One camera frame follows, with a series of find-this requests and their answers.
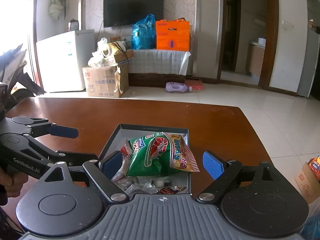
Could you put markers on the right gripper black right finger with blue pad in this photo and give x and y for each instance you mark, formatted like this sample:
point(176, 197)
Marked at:
point(224, 174)

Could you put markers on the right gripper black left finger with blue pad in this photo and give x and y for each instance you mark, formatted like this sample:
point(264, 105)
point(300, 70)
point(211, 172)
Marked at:
point(100, 174)

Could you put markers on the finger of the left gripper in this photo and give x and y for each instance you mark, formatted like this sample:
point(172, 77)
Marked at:
point(70, 158)
point(40, 127)

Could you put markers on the clear white candies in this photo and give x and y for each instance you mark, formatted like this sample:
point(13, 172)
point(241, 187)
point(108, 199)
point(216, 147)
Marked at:
point(147, 171)

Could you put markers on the green shrimp cracker bag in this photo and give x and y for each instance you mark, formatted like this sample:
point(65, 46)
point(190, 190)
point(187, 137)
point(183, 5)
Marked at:
point(181, 156)

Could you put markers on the gold foil candy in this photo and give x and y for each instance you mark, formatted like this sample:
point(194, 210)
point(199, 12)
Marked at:
point(172, 190)

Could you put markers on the cardboard box with snacks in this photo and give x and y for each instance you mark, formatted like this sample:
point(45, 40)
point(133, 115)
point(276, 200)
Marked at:
point(307, 180)

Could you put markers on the person's left hand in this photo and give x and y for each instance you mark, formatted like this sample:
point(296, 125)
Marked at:
point(13, 181)

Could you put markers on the dark box with white interior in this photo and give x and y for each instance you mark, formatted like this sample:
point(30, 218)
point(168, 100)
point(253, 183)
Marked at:
point(127, 132)

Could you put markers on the black white folded stroller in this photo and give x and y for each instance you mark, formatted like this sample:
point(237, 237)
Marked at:
point(19, 84)

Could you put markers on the white mini fridge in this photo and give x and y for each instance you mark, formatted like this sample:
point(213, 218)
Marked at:
point(61, 59)

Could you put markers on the brown cardboard box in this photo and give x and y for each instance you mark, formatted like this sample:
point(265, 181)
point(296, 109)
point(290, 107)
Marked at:
point(107, 82)

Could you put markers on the red flat object on floor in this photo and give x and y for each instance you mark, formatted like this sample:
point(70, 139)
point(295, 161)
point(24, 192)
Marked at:
point(194, 82)

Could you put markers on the white plastic bags pile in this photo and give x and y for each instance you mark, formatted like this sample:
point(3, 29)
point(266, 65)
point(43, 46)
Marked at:
point(99, 57)

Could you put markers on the purple detergent bottle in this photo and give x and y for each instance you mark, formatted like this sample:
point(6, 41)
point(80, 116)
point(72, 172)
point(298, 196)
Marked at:
point(177, 87)

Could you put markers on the kettle on fridge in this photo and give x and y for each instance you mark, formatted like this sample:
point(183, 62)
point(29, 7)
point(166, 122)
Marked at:
point(73, 25)

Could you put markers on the small cardboard box with tape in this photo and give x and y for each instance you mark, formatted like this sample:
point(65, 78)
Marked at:
point(126, 56)

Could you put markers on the white cloth covered cabinet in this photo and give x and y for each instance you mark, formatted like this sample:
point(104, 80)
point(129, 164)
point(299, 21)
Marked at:
point(154, 68)

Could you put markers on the blue plastic bag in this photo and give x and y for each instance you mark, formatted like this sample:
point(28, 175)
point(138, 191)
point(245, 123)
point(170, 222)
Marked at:
point(143, 34)

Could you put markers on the orange paper bag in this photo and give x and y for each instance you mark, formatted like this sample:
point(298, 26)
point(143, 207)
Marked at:
point(173, 35)

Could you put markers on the black wall television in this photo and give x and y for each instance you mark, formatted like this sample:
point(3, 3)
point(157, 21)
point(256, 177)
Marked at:
point(127, 12)

